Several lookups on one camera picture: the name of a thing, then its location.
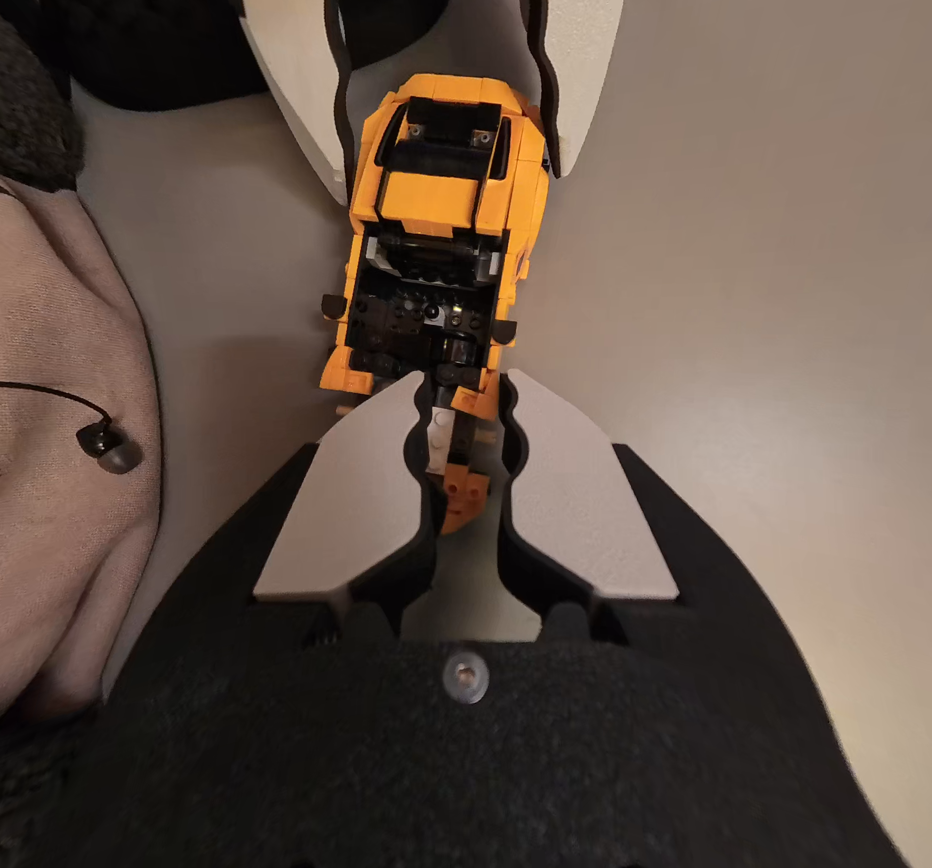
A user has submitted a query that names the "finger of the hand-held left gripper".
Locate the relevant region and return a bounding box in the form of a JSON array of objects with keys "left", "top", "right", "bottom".
[
  {"left": 232, "top": 0, "right": 359, "bottom": 208},
  {"left": 506, "top": 0, "right": 636, "bottom": 181}
]

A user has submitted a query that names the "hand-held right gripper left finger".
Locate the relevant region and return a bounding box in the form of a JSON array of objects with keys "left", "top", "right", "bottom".
[{"left": 253, "top": 370, "right": 438, "bottom": 603}]

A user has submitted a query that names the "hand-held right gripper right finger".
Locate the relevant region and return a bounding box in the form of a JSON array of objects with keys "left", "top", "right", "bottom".
[{"left": 499, "top": 368, "right": 681, "bottom": 602}]

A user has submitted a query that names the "orange lego car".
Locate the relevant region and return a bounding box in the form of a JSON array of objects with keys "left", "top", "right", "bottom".
[{"left": 319, "top": 74, "right": 550, "bottom": 536}]

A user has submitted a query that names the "beige hoodie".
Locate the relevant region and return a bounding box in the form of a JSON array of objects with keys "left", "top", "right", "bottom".
[{"left": 0, "top": 180, "right": 163, "bottom": 722}]

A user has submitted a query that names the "black wired earphone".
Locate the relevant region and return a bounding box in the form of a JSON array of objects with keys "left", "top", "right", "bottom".
[{"left": 0, "top": 382, "right": 145, "bottom": 476}]

